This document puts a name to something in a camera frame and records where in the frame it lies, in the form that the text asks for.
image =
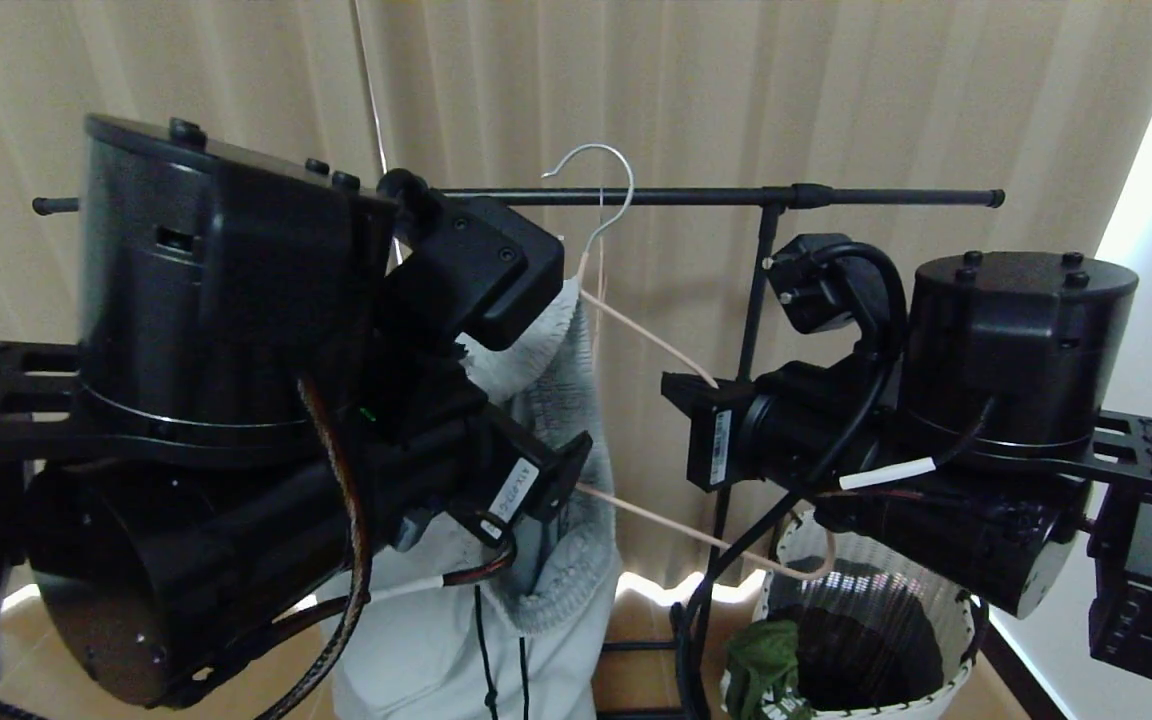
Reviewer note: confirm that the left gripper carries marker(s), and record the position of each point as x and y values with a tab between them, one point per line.
496	470

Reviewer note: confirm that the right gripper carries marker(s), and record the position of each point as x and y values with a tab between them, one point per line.
786	425

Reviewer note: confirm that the pale grey shorts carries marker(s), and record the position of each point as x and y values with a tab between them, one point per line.
561	400

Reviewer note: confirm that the pink clothes hanger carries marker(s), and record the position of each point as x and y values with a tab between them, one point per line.
601	230
651	338

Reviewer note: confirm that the green printed shirt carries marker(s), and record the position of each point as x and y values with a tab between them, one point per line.
766	660

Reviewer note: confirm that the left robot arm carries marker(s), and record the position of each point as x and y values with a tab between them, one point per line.
186	330

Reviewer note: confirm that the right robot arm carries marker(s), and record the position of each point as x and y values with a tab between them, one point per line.
1016	350

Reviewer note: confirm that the white laundry basket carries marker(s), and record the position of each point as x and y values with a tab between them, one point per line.
936	610

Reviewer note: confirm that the black clothes rack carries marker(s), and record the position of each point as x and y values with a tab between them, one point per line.
696	196

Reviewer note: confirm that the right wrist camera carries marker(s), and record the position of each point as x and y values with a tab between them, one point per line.
816	290

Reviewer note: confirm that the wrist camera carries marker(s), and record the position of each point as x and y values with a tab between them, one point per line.
481	265
816	290

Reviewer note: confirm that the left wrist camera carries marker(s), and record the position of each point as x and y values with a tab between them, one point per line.
481	265

